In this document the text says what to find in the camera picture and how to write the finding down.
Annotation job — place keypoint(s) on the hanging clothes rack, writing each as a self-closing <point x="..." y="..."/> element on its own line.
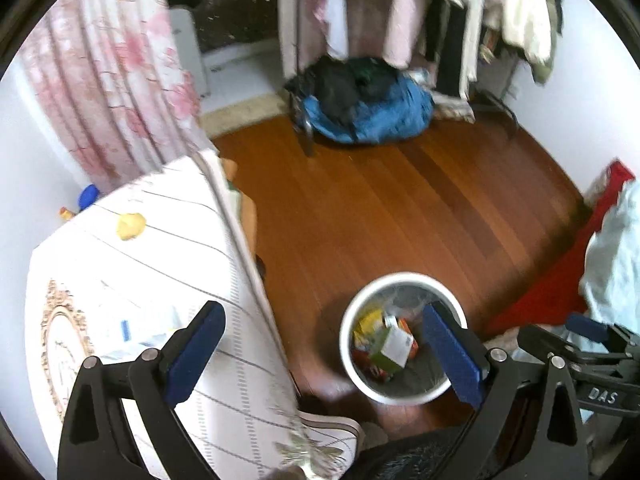
<point x="451" y="37"/>

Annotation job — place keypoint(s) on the light blue bedding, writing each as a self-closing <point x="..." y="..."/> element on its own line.
<point x="610" y="284"/>

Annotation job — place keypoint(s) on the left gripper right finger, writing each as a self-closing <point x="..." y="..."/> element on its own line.
<point x="525" y="423"/>

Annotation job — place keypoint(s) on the gold ornate oval mirror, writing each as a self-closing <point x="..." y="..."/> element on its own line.
<point x="65" y="344"/>

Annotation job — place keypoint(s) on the white round trash bin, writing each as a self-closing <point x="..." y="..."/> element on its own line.
<point x="402" y="296"/>

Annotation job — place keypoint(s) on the white cabinet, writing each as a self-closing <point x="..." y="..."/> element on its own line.
<point x="189" y="52"/>

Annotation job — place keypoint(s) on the yellow orange bottle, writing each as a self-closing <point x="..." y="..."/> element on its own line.
<point x="66" y="214"/>

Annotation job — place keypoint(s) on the pink floral curtain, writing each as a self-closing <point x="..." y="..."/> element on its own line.
<point x="107" y="75"/>

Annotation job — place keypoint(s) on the yellow paper packet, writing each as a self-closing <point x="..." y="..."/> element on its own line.
<point x="367" y="328"/>

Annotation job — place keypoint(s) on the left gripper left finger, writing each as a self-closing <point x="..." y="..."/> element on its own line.
<point x="97" y="441"/>

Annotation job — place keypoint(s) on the blue and black clothes pile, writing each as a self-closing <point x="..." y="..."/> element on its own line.
<point x="359" y="101"/>

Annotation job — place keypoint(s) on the red blanket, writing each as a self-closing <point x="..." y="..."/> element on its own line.
<point x="554" y="296"/>

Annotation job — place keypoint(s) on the blue bottle cap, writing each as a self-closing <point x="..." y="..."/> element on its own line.
<point x="88" y="197"/>

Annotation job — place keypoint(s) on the yellow lemon peel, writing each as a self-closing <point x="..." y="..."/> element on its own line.
<point x="130" y="226"/>

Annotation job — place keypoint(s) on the green white carton box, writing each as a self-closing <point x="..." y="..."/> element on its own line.
<point x="392" y="349"/>

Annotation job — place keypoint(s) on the white checked tablecloth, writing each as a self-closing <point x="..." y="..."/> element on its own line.
<point x="243" y="415"/>

